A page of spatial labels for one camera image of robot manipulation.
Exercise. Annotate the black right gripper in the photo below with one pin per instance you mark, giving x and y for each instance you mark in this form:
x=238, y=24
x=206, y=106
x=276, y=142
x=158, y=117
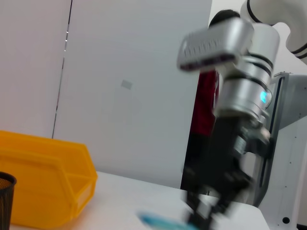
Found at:
x=223, y=155

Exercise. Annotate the blue plastic scissors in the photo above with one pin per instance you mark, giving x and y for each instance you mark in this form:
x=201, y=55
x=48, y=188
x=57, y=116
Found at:
x=158, y=221

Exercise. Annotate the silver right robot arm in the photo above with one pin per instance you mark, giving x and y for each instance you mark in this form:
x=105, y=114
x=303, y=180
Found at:
x=251, y=83

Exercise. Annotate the black mesh pen holder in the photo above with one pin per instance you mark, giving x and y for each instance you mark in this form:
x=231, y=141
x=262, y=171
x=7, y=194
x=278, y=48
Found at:
x=6, y=201

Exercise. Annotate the grey metal robot stand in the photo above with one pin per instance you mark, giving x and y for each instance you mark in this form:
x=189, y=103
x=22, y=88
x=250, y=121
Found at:
x=287, y=155

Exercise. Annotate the person in red shirt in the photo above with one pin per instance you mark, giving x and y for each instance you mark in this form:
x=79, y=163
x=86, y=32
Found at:
x=204, y=115

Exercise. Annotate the yellow plastic bin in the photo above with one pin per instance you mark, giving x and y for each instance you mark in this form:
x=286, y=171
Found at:
x=48, y=179

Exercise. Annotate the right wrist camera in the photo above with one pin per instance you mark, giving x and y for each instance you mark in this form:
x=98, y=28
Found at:
x=216, y=45

